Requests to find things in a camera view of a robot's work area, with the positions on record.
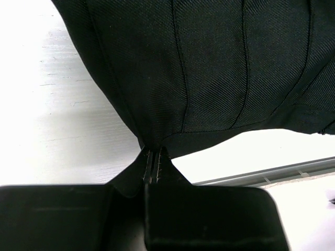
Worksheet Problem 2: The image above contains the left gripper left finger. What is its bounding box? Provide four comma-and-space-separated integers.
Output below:
1, 149, 151, 250

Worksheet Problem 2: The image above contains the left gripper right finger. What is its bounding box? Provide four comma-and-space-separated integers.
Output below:
144, 148, 288, 250

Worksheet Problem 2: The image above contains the black pleated skirt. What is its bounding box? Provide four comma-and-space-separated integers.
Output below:
54, 1, 334, 158

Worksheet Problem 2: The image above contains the aluminium table rail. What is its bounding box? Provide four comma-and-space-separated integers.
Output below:
194, 157, 334, 187

